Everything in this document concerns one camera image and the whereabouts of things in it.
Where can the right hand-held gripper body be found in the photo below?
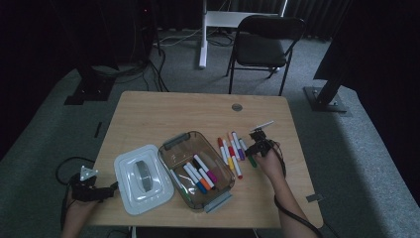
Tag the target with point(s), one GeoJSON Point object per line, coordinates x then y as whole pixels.
{"type": "Point", "coordinates": [262, 145]}

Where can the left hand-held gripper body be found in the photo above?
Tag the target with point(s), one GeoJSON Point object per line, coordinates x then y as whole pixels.
{"type": "Point", "coordinates": [84, 191]}

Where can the purple marker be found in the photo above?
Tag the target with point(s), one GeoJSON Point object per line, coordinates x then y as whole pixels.
{"type": "Point", "coordinates": [240, 154]}

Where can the dark green marker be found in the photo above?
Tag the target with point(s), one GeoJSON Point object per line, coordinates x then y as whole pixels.
{"type": "Point", "coordinates": [252, 162]}

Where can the red marker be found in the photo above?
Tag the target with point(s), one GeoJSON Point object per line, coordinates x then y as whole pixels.
{"type": "Point", "coordinates": [220, 142]}
{"type": "Point", "coordinates": [236, 168]}

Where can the peach marker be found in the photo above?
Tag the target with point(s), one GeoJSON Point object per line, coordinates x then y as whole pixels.
{"type": "Point", "coordinates": [229, 136]}

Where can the pink marker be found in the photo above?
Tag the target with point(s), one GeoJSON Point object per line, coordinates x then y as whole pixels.
{"type": "Point", "coordinates": [211, 176]}

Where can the black marker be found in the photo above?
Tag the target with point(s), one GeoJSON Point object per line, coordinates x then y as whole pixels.
{"type": "Point", "coordinates": [208, 180]}

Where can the orange marker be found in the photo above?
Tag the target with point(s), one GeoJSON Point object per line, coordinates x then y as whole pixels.
{"type": "Point", "coordinates": [205, 185]}

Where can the blue marker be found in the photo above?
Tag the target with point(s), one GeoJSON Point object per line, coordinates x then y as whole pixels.
{"type": "Point", "coordinates": [200, 189]}

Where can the brown transparent plastic box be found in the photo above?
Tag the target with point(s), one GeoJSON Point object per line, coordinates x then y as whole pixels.
{"type": "Point", "coordinates": [178, 153]}

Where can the light green marker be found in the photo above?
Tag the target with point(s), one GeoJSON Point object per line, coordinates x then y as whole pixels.
{"type": "Point", "coordinates": [187, 195]}

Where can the person's right hand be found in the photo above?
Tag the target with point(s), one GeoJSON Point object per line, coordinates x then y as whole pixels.
{"type": "Point", "coordinates": [272, 165]}

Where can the person's left hand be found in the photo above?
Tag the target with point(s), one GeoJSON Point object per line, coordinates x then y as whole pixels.
{"type": "Point", "coordinates": [77, 213]}

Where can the yellow marker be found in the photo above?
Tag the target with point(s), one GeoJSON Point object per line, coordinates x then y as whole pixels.
{"type": "Point", "coordinates": [230, 164]}

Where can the grey round table grommet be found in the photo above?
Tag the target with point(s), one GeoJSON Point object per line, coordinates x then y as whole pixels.
{"type": "Point", "coordinates": [236, 107]}

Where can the black tape strip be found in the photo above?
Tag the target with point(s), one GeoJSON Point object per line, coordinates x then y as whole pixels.
{"type": "Point", "coordinates": [98, 129]}

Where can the grey tape piece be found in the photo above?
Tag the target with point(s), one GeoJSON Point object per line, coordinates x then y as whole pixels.
{"type": "Point", "coordinates": [313, 198]}

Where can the black folding chair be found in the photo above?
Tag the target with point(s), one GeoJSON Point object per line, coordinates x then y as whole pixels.
{"type": "Point", "coordinates": [261, 49]}

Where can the dark equipment with red light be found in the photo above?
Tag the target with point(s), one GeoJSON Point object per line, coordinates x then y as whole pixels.
{"type": "Point", "coordinates": [142, 33]}

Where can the black stand with base plate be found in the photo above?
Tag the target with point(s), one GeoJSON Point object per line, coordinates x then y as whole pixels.
{"type": "Point", "coordinates": [89, 91]}
{"type": "Point", "coordinates": [327, 92]}

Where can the white desk frame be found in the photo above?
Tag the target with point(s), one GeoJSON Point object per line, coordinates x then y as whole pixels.
{"type": "Point", "coordinates": [203, 49]}

